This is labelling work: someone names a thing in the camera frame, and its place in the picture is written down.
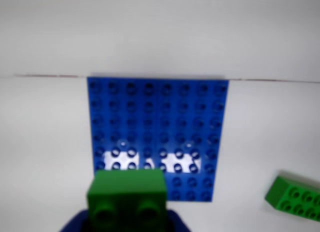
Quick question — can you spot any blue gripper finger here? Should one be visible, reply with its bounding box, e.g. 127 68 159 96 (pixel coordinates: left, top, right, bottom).
57 208 91 232
164 208 191 232

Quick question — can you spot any blue 8x8 studded plate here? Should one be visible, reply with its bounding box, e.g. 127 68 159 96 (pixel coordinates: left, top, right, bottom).
86 76 230 204

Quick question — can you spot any green 2x4 toy block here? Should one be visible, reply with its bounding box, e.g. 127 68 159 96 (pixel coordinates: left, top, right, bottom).
264 170 320 222

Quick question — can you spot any green 2x2 toy block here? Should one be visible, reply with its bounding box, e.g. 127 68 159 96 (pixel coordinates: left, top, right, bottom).
86 168 168 232

